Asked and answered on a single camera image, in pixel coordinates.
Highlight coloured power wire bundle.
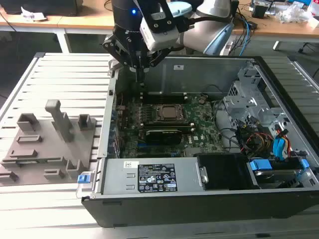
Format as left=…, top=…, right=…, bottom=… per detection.
left=239, top=124, right=274, bottom=154

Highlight blue case latch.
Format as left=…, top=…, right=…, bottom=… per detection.
left=77, top=173, right=91, bottom=185

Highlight small black box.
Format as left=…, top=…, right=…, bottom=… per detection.
left=252, top=4, right=269, bottom=18

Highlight orange wire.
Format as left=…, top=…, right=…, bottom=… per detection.
left=286, top=134, right=293, bottom=158

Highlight silver metal drive cage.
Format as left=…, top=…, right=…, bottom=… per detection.
left=223, top=67, right=300, bottom=155

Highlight silver finned chipset heatsink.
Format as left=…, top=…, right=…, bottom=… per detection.
left=185, top=146, right=201, bottom=157

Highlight black open PC case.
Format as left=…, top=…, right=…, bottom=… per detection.
left=81, top=56, right=319, bottom=229

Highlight wooden desk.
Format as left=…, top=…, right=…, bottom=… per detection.
left=0, top=0, right=118, bottom=54
left=231, top=7, right=319, bottom=50

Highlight hard disk in blue carrier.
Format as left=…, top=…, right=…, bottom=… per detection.
left=246, top=156, right=314, bottom=190

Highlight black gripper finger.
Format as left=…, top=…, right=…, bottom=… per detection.
left=102, top=34, right=141, bottom=85
left=140, top=48, right=173, bottom=87

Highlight black RAM slot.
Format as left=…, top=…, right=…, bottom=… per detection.
left=140, top=121, right=195, bottom=125
left=141, top=92, right=188, bottom=96
left=140, top=126, right=196, bottom=130
left=142, top=97, right=188, bottom=101
left=140, top=124, right=196, bottom=128
left=140, top=129, right=197, bottom=133
left=141, top=95, right=188, bottom=99
left=142, top=100, right=189, bottom=104

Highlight silver power supply unit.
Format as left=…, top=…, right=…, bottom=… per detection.
left=101, top=156, right=207, bottom=196

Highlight grey parts rack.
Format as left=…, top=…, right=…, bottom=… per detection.
left=0, top=99, right=98, bottom=186

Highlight silver CPU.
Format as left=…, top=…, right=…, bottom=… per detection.
left=161, top=106, right=186, bottom=120

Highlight clear plastic bag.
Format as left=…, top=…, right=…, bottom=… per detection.
left=275, top=2, right=312, bottom=24

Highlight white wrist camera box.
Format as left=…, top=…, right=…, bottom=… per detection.
left=139, top=12, right=181, bottom=52

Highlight green motherboard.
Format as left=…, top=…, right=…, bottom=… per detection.
left=116, top=93, right=226, bottom=159

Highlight large black device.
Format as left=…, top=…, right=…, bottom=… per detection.
left=4, top=0, right=80, bottom=17

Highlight black graphics card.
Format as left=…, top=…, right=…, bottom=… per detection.
left=144, top=128, right=182, bottom=144

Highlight crumpled white paper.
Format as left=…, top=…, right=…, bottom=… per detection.
left=21, top=6, right=47, bottom=22

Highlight blue data wire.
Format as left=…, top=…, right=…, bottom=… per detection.
left=273, top=126, right=290, bottom=162

